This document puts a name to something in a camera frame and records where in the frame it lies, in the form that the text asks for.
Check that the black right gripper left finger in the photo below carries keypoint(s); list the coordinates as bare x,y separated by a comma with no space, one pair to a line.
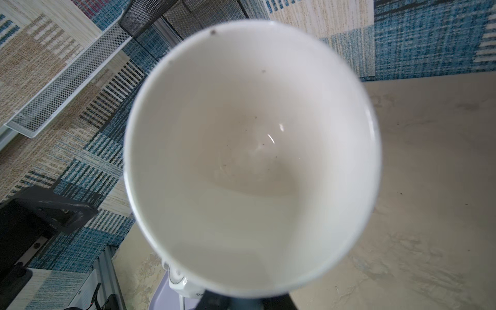
213,301

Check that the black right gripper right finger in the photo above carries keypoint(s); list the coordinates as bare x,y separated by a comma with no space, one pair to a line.
283,302

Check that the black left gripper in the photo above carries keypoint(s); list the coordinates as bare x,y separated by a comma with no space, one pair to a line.
24,220

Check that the light blue mug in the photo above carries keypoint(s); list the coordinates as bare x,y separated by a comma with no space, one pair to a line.
252,158

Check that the white patterned mug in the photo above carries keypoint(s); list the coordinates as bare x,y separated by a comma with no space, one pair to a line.
179,283

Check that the lavender plastic tray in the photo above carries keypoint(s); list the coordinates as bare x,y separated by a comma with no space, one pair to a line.
165,298

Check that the white wire mesh basket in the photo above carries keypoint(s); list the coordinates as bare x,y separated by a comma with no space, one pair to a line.
40,110

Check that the black wire mesh shelf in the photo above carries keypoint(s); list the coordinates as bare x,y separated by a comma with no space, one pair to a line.
185,17

